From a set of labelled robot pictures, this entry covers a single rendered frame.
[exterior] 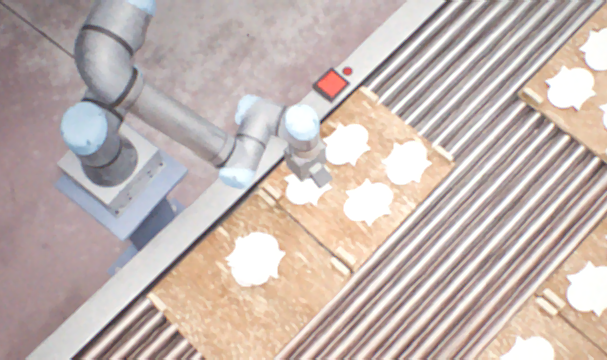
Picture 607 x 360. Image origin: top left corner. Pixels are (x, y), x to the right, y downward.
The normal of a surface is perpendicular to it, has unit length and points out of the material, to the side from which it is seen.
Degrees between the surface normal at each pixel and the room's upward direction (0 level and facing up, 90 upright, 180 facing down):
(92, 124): 9
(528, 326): 0
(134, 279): 0
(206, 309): 0
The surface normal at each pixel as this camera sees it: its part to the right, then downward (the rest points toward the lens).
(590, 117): -0.04, -0.37
